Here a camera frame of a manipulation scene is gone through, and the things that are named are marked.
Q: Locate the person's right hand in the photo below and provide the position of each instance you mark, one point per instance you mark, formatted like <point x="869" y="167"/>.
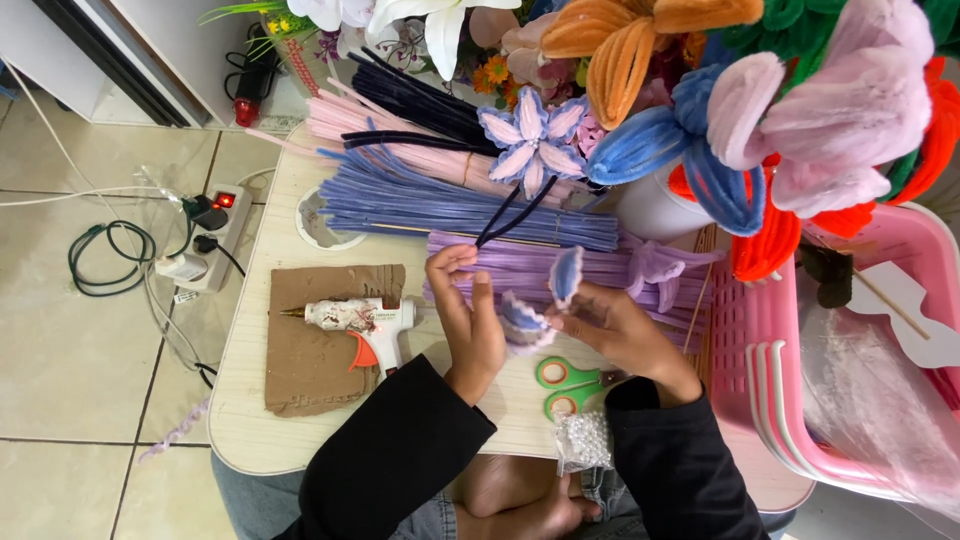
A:
<point x="626" y="337"/>

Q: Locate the person's left hand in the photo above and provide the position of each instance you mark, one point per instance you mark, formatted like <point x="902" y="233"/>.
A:
<point x="469" y="345"/>

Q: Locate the wide blue white pipe-cleaner petal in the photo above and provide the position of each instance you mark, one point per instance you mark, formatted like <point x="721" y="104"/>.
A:
<point x="523" y="322"/>

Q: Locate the narrow blue white pipe-cleaner petal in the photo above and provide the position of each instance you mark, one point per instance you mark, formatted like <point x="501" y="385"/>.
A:
<point x="566" y="276"/>

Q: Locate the blue white pipe-cleaner flower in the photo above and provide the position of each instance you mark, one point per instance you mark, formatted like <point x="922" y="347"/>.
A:
<point x="534" y="139"/>

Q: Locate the green orange scissors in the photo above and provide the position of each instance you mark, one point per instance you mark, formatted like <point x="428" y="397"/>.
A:
<point x="574" y="386"/>

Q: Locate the lilac pipe-cleaner loops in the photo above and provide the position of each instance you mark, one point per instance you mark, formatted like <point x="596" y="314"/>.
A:
<point x="660" y="262"/>

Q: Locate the bundle of wooden skewers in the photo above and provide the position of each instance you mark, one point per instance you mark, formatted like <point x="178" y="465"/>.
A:
<point x="701" y="285"/>

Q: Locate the white hot glue gun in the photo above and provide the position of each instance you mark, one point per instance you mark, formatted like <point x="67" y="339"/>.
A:
<point x="375" y="319"/>

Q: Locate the bundle of lilac pipe cleaners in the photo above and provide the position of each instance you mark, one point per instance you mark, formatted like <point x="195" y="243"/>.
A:
<point x="540" y="266"/>

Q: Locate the clear bag of pearl beads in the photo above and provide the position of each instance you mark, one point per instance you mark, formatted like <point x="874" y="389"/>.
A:
<point x="583" y="441"/>

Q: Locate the pink plastic basket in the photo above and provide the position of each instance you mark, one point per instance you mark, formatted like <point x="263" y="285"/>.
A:
<point x="750" y="330"/>

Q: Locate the white plastic vase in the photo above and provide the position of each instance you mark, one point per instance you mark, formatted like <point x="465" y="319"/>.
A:
<point x="652" y="210"/>

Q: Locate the bundle of periwinkle pipe cleaners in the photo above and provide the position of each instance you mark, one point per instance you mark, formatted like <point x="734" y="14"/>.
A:
<point x="420" y="206"/>

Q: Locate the person's legs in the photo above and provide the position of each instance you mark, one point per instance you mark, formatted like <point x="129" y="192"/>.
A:
<point x="517" y="495"/>

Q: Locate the brown cardboard sheet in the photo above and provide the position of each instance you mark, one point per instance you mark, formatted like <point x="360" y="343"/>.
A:
<point x="307" y="367"/>

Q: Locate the red orange pipe-cleaner flower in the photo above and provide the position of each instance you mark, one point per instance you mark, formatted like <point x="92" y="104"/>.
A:
<point x="765" y="240"/>

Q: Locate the dark brown felt leaf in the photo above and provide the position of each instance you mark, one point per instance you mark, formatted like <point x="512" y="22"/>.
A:
<point x="829" y="277"/>

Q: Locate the bundle of pink pipe cleaners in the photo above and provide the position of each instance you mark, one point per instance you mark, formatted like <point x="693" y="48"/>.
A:
<point x="390" y="131"/>

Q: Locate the small wooden folding table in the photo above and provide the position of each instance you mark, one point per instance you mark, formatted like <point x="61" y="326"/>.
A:
<point x="247" y="427"/>

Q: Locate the bundle of navy pipe cleaners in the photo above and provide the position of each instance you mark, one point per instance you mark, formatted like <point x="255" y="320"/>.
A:
<point x="420" y="97"/>

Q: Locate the clear plastic wrap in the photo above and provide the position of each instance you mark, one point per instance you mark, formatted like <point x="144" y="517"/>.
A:
<point x="870" y="405"/>

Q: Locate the white power strip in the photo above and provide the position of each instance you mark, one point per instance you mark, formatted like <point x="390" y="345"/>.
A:
<point x="225" y="240"/>

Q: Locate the white paper cutout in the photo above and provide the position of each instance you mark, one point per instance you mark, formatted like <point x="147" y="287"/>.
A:
<point x="911" y="315"/>

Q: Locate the black power plug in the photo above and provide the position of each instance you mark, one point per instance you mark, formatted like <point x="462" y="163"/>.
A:
<point x="204" y="212"/>

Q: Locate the white charger plug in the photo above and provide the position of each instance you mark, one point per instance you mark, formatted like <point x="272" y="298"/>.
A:
<point x="181" y="266"/>

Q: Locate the twisted lavender pipe cleaner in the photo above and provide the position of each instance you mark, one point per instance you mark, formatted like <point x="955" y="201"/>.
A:
<point x="176" y="431"/>

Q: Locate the bouquet of artificial flowers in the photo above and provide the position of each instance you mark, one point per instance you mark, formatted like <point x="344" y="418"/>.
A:
<point x="442" y="30"/>

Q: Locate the pink fluffy pipe-cleaner flower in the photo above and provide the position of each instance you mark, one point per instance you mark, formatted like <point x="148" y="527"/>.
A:
<point x="855" y="105"/>

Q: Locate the green pipe-cleaner leaves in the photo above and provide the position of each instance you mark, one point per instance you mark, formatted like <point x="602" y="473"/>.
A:
<point x="787" y="30"/>

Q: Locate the white cabinet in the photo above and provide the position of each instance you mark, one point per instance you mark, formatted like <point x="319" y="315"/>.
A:
<point x="135" y="52"/>

